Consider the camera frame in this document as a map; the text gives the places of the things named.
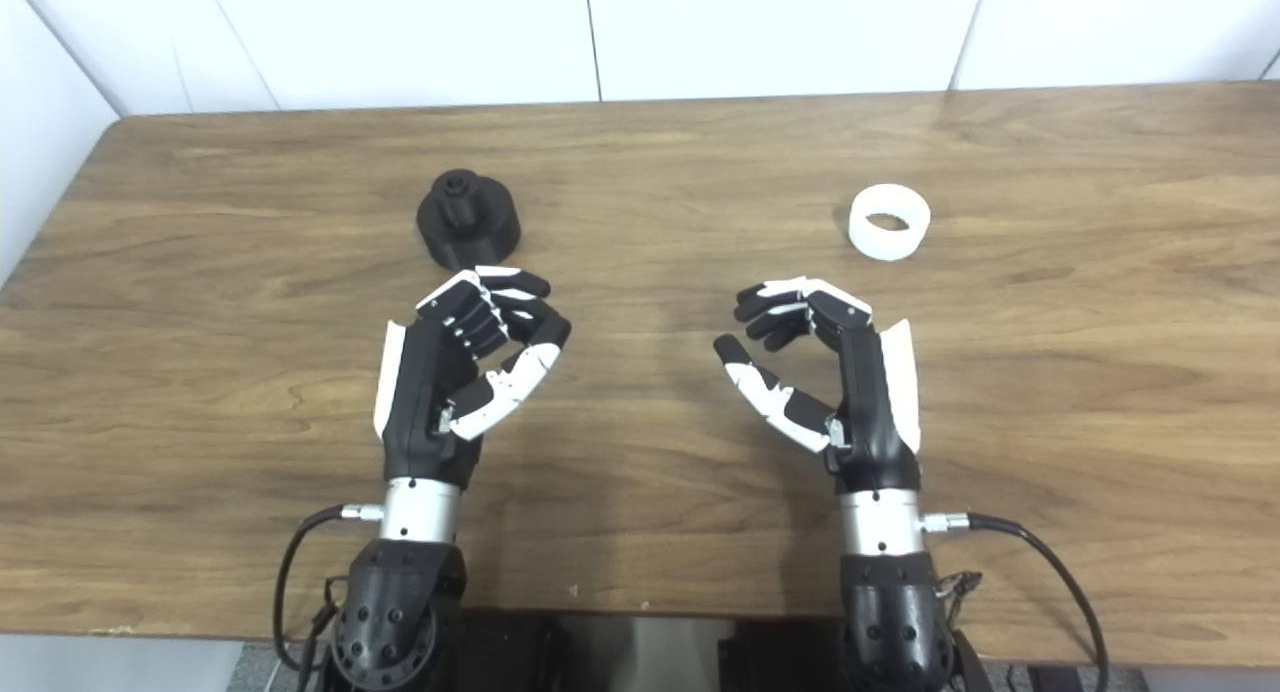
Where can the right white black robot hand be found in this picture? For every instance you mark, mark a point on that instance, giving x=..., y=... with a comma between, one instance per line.
x=870, y=412

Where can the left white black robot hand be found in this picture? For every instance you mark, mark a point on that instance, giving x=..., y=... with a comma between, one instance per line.
x=420, y=402

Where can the round black plastic part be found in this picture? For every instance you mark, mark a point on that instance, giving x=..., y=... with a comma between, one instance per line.
x=485, y=227

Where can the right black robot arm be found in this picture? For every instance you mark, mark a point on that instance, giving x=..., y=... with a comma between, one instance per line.
x=890, y=602

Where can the black robot torso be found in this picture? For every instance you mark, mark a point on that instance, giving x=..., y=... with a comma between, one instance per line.
x=510, y=657

